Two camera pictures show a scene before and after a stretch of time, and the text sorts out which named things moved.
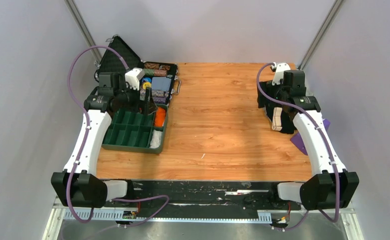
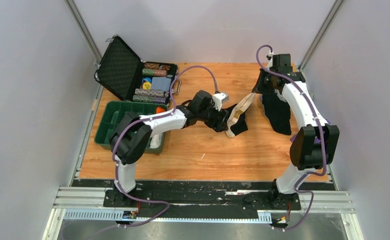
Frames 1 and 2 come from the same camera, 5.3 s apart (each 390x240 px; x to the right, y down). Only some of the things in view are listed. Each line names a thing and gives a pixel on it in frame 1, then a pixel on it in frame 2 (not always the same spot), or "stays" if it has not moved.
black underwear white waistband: x=281 y=116 -> x=237 y=122
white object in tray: x=155 y=140 stays
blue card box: x=160 y=83 stays
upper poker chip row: x=151 y=72 stays
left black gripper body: x=129 y=99 -> x=210 y=116
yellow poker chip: x=146 y=84 stays
